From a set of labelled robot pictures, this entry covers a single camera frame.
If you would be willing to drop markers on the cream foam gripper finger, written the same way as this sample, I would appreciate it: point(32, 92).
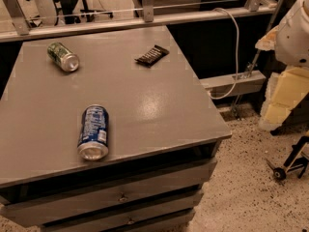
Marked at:
point(268, 41)
point(284, 93)

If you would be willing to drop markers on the black rxbar chocolate bar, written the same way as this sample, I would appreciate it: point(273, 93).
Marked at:
point(152, 56)

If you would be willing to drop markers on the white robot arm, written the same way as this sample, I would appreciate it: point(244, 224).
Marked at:
point(290, 42)

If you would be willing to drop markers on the blue pepsi can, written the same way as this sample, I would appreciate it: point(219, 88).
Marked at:
point(93, 138)

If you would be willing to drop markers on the green soda can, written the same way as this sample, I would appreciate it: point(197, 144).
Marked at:
point(63, 57)

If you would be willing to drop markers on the black wheeled cart base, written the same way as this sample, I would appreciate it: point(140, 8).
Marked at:
point(297, 159)

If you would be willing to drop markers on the grey drawer cabinet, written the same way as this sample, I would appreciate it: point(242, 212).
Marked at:
point(123, 144)

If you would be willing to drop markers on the black office chair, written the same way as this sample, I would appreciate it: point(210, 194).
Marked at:
point(69, 2)

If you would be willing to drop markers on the metal railing frame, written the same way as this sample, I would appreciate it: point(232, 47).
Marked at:
point(127, 14)

